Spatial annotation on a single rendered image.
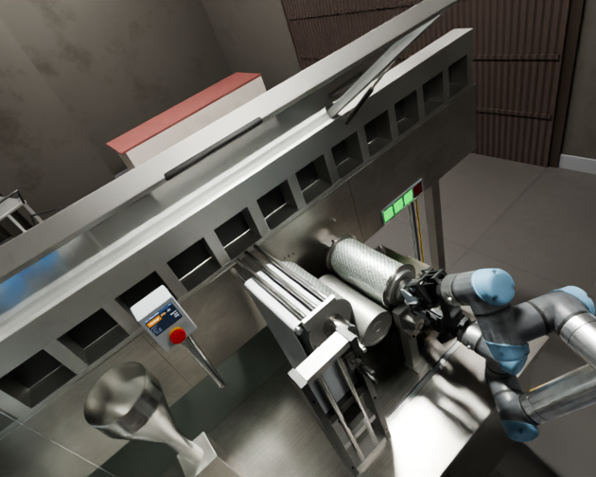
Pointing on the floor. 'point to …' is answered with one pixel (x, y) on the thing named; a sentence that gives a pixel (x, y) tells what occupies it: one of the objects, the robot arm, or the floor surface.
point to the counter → (186, 118)
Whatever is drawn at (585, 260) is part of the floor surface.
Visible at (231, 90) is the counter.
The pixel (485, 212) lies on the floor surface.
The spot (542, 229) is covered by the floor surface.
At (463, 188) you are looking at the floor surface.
